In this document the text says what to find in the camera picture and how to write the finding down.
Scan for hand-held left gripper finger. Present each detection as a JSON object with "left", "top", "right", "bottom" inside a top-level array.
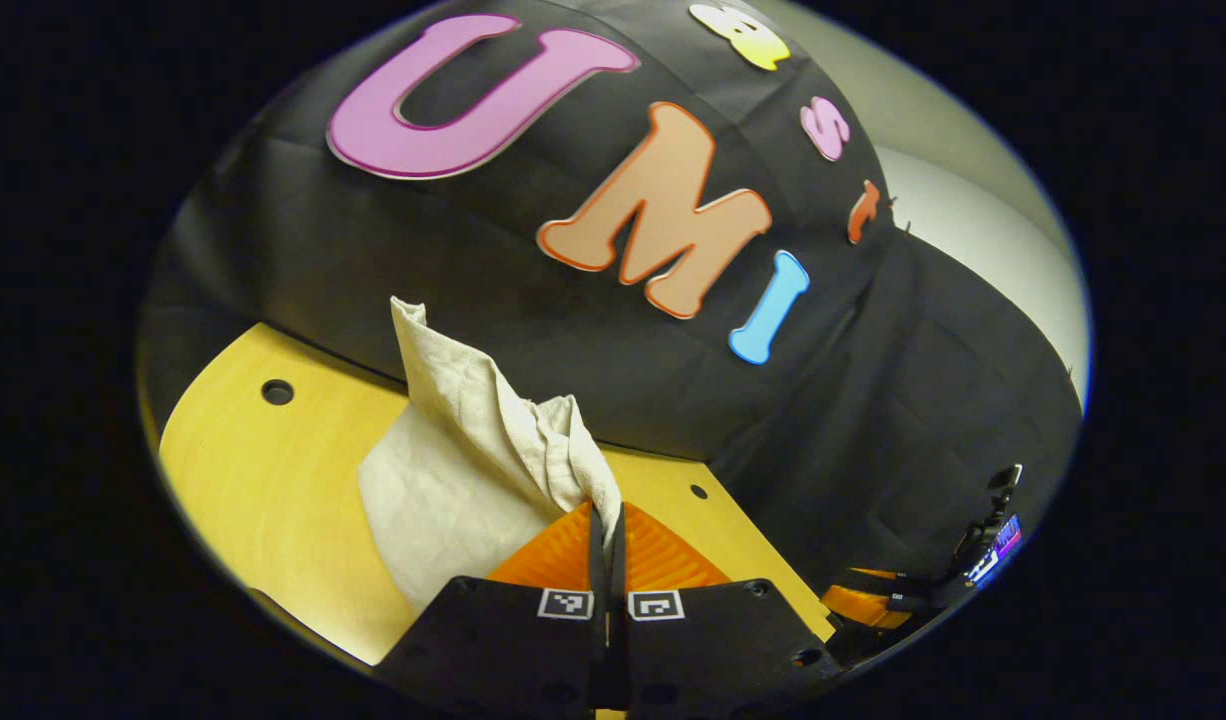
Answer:
[
  {"left": 373, "top": 503, "right": 610, "bottom": 716},
  {"left": 609, "top": 502, "right": 844, "bottom": 716}
]

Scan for white jeans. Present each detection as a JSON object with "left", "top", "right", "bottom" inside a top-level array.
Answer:
[{"left": 358, "top": 296, "right": 624, "bottom": 613}]

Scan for black backdrop cloth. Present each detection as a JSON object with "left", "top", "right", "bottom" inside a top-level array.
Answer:
[{"left": 138, "top": 0, "right": 1084, "bottom": 601}]

